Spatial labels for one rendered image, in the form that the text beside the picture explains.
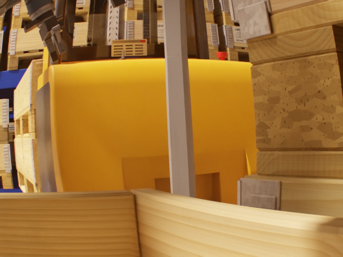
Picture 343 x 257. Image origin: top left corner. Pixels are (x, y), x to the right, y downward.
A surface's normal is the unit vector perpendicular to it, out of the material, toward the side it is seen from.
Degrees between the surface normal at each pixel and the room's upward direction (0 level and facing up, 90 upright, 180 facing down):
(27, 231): 90
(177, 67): 90
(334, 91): 90
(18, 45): 90
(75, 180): 74
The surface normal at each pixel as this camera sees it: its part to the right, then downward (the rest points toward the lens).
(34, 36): 0.44, -0.02
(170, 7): -0.29, 0.01
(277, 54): -0.89, 0.05
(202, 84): 0.41, -0.30
